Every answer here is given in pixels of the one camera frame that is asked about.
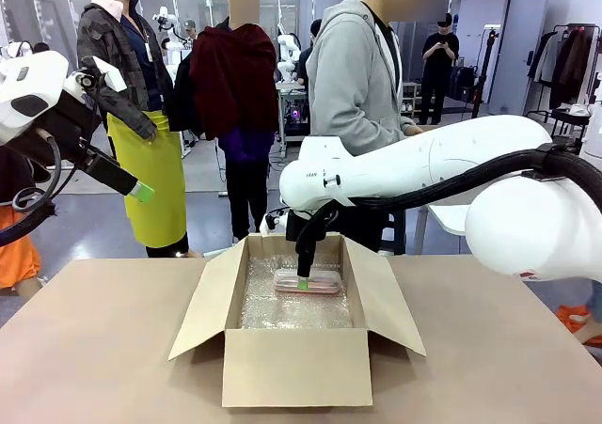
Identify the orange cloth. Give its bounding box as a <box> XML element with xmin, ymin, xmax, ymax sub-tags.
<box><xmin>557</xmin><ymin>304</ymin><xmax>602</xmax><ymax>346</ymax></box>

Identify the yellow-green skirt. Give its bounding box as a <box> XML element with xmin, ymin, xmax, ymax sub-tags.
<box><xmin>106</xmin><ymin>110</ymin><xmax>189</xmax><ymax>249</ymax></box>

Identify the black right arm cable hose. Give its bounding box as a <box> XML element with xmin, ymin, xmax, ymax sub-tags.
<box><xmin>294</xmin><ymin>142</ymin><xmax>602</xmax><ymax>256</ymax></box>

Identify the person in grey hoodie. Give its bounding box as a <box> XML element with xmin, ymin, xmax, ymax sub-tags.
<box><xmin>304</xmin><ymin>0</ymin><xmax>427</xmax><ymax>256</ymax></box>

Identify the black stand with red light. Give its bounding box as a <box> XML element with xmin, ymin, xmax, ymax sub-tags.
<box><xmin>471</xmin><ymin>25</ymin><xmax>500</xmax><ymax>118</ymax></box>

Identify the shoe shelf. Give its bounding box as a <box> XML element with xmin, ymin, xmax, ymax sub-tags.
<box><xmin>401</xmin><ymin>81</ymin><xmax>420</xmax><ymax>114</ymax></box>

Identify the clear bubble wrap sheet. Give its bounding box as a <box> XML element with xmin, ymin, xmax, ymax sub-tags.
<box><xmin>239</xmin><ymin>253</ymin><xmax>354</xmax><ymax>330</ymax></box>

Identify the black round stool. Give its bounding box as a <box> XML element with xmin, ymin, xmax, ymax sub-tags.
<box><xmin>525</xmin><ymin>106</ymin><xmax>593</xmax><ymax>139</ymax></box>

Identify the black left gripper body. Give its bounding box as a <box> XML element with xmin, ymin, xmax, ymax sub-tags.
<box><xmin>27</xmin><ymin>78</ymin><xmax>103</xmax><ymax>167</ymax></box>

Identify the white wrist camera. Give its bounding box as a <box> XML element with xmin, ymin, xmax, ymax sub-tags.
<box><xmin>63</xmin><ymin>56</ymin><xmax>128</xmax><ymax>95</ymax></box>
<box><xmin>259</xmin><ymin>209</ymin><xmax>288</xmax><ymax>236</ymax></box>

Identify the person's right forearm grey sleeve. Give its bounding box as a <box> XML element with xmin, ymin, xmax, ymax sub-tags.
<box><xmin>361</xmin><ymin>113</ymin><xmax>408</xmax><ymax>138</ymax></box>

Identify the white side table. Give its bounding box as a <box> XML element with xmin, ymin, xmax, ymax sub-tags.
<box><xmin>416</xmin><ymin>202</ymin><xmax>472</xmax><ymax>256</ymax></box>

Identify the leg in blue jeans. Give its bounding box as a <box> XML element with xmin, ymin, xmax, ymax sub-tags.
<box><xmin>584</xmin><ymin>280</ymin><xmax>602</xmax><ymax>345</ymax></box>

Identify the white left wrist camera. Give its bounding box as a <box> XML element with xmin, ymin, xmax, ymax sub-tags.
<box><xmin>63</xmin><ymin>56</ymin><xmax>128</xmax><ymax>95</ymax></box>

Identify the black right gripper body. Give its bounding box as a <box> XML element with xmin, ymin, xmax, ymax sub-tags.
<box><xmin>285</xmin><ymin>202</ymin><xmax>340</xmax><ymax>251</ymax></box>

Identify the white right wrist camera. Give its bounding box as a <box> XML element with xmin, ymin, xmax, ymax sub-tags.
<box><xmin>259</xmin><ymin>209</ymin><xmax>288</xmax><ymax>236</ymax></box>

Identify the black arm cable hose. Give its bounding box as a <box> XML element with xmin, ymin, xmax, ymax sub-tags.
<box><xmin>294</xmin><ymin>142</ymin><xmax>602</xmax><ymax>256</ymax></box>
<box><xmin>0</xmin><ymin>132</ymin><xmax>65</xmax><ymax>249</ymax></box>

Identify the computer with lit fan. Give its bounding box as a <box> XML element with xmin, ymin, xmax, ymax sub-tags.
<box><xmin>281</xmin><ymin>89</ymin><xmax>312</xmax><ymax>138</ymax></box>

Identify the brown cardboard box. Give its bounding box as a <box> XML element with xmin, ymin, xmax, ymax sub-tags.
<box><xmin>167</xmin><ymin>231</ymin><xmax>427</xmax><ymax>409</ymax></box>

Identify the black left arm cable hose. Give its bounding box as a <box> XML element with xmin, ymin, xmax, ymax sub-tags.
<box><xmin>0</xmin><ymin>132</ymin><xmax>65</xmax><ymax>249</ymax></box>

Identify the clothes rack with coats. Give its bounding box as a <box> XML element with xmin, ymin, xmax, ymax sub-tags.
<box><xmin>525</xmin><ymin>22</ymin><xmax>602</xmax><ymax>115</ymax></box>

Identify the pink glasses case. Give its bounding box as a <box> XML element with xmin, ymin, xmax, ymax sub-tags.
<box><xmin>274</xmin><ymin>267</ymin><xmax>342</xmax><ymax>296</ymax></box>

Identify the person in black clothes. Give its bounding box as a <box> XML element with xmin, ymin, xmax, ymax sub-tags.
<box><xmin>420</xmin><ymin>12</ymin><xmax>461</xmax><ymax>126</ymax></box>

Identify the mannequin in maroon shawl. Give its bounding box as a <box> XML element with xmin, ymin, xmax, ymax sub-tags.
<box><xmin>168</xmin><ymin>0</ymin><xmax>281</xmax><ymax>244</ymax></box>

